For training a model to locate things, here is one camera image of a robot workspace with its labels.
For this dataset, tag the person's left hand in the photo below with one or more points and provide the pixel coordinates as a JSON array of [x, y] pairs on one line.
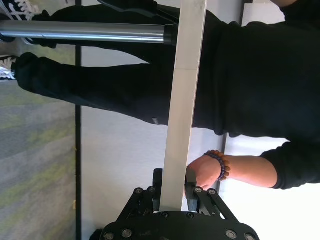
[[205, 172]]

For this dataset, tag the black trousers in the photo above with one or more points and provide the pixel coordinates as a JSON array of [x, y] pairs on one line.
[[100, 87]]

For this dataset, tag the person's bare left forearm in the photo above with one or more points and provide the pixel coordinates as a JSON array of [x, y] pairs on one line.
[[250, 171]]

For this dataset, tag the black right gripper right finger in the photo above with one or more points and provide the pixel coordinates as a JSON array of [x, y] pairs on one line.
[[192, 195]]

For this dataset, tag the black white sneaker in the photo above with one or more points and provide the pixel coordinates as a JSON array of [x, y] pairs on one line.
[[20, 10], [7, 68]]

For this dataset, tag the chrome table column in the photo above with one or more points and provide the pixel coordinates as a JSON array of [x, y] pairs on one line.
[[87, 31]]

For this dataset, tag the black white right sneaker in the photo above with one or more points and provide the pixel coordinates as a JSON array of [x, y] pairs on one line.
[[20, 10]]

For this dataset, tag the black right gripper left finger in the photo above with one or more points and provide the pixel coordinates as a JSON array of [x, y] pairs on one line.
[[157, 190]]

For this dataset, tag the white rectangular table top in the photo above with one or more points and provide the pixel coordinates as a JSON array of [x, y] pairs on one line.
[[182, 100]]

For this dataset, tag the person in black clothes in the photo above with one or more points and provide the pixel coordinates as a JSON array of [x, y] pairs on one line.
[[262, 75]]

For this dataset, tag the black white left sneaker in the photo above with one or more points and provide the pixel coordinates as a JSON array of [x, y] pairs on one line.
[[7, 68]]

